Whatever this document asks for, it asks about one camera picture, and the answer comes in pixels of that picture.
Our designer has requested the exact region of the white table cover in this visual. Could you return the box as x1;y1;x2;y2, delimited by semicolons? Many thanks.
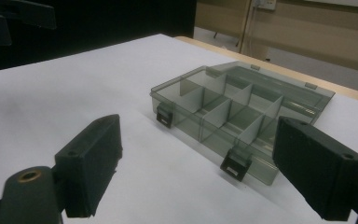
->
0;33;358;224

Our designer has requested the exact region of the transparent grey compartment box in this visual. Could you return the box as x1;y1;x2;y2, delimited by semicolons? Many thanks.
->
149;60;337;187

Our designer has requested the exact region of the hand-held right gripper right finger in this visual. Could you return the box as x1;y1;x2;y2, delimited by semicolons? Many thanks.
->
272;115;358;222

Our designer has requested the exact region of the black curtain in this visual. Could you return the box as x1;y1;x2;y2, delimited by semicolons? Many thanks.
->
0;0;198;75

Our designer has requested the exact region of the white wall socket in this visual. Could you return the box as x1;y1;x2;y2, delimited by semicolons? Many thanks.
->
254;0;278;11

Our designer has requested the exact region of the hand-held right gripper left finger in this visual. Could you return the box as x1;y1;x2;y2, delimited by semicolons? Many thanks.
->
54;114;123;218

